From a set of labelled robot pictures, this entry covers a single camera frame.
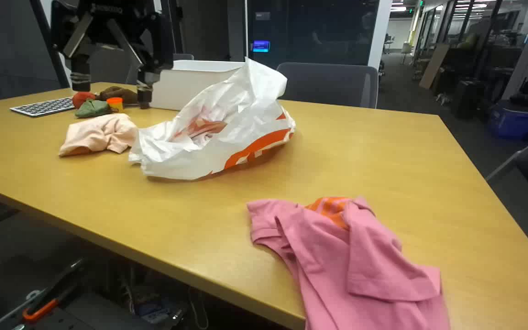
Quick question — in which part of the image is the pink shirt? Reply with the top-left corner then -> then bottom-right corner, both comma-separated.
246,194 -> 453,330

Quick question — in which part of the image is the leaning wooden board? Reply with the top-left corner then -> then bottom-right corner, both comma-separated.
419,40 -> 453,92

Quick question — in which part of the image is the peach shirt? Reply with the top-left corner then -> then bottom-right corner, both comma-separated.
57,112 -> 140,160

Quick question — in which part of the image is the dark cabinet with blue display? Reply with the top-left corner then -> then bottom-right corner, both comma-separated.
244,0 -> 384,70

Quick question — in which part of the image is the grey office chair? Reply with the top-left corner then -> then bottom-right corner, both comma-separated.
276,61 -> 382,110

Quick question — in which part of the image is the green plush toy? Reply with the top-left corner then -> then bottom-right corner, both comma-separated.
74,99 -> 112,121

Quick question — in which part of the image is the white orange plastic bag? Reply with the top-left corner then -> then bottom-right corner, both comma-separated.
127,57 -> 299,183

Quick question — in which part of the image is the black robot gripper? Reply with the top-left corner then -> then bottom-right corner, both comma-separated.
50,0 -> 177,110

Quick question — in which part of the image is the red-orange plush toy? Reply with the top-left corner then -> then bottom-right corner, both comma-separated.
70,90 -> 100,110

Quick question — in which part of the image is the white keyboard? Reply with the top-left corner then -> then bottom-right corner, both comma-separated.
10,95 -> 78,119

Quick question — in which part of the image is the brown plush toy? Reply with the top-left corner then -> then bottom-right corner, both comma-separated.
98,84 -> 142,106

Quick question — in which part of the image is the white box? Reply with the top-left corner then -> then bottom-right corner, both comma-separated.
149,59 -> 250,112

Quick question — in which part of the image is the small orange block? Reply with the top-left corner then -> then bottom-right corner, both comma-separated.
105,95 -> 127,114

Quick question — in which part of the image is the orange handled tool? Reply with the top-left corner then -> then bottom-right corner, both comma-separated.
21,297 -> 59,325

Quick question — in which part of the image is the blue storage bin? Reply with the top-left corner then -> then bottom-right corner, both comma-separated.
486,99 -> 528,143

